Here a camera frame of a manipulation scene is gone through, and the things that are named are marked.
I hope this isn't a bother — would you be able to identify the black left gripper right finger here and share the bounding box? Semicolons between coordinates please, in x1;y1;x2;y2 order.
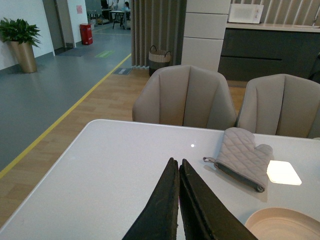
179;159;256;240

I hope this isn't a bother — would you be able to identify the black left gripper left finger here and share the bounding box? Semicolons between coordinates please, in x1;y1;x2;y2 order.
123;157;180;240

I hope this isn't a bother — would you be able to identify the beige round plate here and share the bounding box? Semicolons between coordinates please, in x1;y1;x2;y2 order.
245;207;320;240

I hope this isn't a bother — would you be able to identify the grey quilted oven mitt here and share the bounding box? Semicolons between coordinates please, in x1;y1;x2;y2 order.
203;127;274;193

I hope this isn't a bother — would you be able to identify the beige chair left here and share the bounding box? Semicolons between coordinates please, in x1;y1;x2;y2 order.
132;65;237;130

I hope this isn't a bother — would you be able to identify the beige chair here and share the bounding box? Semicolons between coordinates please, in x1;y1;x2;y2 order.
132;65;237;130
236;74;320;139

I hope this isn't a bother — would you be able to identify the beige chair right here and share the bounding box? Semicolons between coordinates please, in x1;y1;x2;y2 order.
236;74;320;139

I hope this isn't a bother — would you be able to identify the dark grey kitchen counter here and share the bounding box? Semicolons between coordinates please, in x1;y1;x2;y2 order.
218;23;320;83

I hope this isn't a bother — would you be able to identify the white tall cabinet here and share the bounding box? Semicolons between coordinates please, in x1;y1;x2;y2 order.
181;0;231;72

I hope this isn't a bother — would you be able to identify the grey pleated curtain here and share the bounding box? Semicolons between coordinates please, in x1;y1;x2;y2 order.
129;0;187;67

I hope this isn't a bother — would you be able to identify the red fire extinguisher box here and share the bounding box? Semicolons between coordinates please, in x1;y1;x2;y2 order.
79;23;93;45

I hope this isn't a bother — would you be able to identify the white microwave oven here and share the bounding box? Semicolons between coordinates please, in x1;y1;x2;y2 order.
227;3;264;24

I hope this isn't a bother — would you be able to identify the distant table with people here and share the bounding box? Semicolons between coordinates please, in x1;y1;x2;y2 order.
100;0;131;30

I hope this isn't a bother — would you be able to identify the potted green plant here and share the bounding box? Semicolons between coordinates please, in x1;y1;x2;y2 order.
0;18;41;73

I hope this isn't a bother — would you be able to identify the woven basket with handles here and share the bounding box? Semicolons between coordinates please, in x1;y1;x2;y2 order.
148;45;172;77

